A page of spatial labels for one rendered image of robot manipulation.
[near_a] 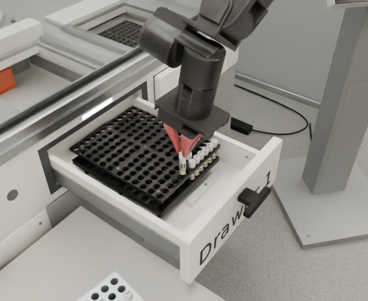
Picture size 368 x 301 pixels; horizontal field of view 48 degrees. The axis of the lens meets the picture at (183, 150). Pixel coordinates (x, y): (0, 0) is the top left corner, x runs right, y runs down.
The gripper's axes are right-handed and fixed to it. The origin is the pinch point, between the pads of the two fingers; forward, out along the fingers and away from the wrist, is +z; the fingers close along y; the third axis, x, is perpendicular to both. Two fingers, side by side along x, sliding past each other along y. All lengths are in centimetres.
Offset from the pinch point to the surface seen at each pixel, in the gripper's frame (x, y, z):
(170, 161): -1.0, 2.7, 5.5
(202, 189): -3.1, -3.9, 9.6
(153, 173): 3.2, 3.2, 5.7
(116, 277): 17.7, -2.1, 15.7
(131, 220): 11.4, 0.8, 8.8
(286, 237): -73, -17, 91
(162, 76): -19.8, 19.7, 4.8
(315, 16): -169, 30, 43
